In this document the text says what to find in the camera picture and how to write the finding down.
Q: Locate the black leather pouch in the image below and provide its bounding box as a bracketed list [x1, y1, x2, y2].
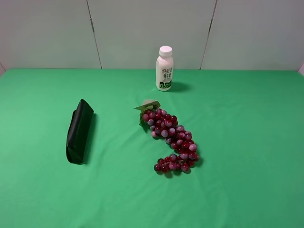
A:
[66, 99, 94, 165]

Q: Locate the white milk bottle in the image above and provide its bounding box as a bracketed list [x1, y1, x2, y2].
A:
[156, 46, 174, 91]

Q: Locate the red grape bunch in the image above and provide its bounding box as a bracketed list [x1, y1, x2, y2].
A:
[134, 99, 200, 174]

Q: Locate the green tablecloth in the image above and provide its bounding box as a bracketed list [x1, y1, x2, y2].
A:
[0, 69, 304, 228]

